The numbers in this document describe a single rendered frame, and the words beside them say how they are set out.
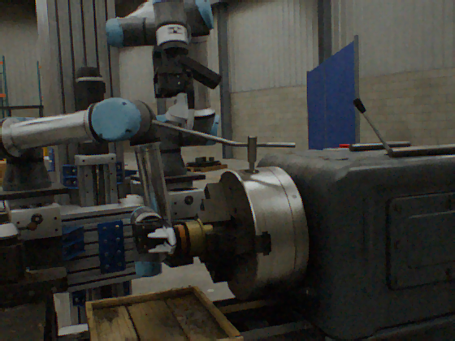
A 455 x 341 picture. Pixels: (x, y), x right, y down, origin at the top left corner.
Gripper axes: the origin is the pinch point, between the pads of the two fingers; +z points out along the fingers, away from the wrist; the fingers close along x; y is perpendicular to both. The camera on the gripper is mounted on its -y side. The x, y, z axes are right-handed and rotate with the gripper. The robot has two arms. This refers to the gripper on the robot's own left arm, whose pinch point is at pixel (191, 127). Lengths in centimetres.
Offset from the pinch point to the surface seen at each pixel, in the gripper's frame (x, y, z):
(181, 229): -1.8, 4.5, 23.5
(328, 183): 16.8, -24.2, 18.2
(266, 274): 7.8, -10.7, 35.7
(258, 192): 9.0, -11.1, 18.0
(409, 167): 20, -43, 17
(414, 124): -803, -797, -215
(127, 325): -13.1, 17.4, 44.0
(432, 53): -718, -813, -364
